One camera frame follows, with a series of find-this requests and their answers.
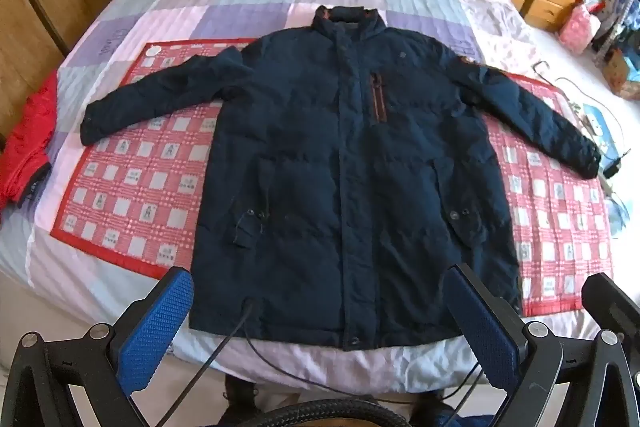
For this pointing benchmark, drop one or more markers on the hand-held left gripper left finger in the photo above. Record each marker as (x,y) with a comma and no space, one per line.
(150,332)

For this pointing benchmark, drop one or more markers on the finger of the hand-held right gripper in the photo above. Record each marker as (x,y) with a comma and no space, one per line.
(607,302)

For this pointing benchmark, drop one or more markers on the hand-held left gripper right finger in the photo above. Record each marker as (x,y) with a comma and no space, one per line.
(482,332)

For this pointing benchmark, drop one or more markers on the navy blue padded jacket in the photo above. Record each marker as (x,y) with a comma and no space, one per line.
(310,157)

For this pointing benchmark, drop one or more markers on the pile of patterned clothes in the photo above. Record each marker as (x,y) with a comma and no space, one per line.
(617,12)

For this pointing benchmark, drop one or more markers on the black charger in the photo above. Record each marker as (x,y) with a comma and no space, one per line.
(614,166)

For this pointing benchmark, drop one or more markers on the red checked mat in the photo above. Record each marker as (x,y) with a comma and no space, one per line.
(135,167)

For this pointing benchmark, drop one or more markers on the light blue plastic bag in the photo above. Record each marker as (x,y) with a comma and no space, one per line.
(597,127)

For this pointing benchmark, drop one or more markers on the red puffer jacket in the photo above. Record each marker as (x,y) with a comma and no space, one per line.
(25,147)

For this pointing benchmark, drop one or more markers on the cardboard box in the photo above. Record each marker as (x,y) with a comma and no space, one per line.
(625,74)

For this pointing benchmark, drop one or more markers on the pink gift bag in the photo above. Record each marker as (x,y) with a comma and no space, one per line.
(577,29)

